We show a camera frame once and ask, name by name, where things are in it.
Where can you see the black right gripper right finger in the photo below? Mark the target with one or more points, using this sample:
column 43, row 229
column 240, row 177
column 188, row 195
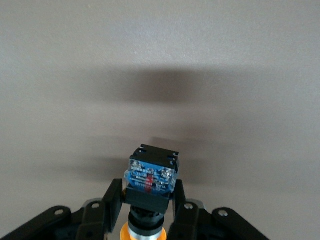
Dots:
column 185, row 215

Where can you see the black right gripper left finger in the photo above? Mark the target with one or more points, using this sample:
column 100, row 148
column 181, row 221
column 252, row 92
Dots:
column 110, row 207

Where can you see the push button switch blue contact block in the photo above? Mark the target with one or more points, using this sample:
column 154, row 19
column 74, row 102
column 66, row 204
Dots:
column 150, row 185

